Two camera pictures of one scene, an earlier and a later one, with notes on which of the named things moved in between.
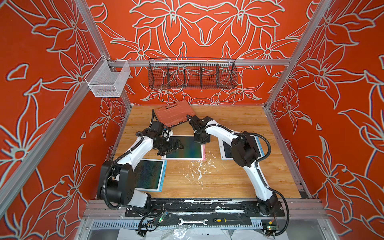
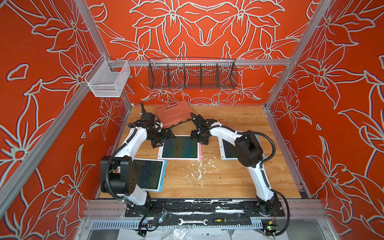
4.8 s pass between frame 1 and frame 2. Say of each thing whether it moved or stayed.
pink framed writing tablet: stayed
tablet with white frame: stayed
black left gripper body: moved
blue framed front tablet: stayed
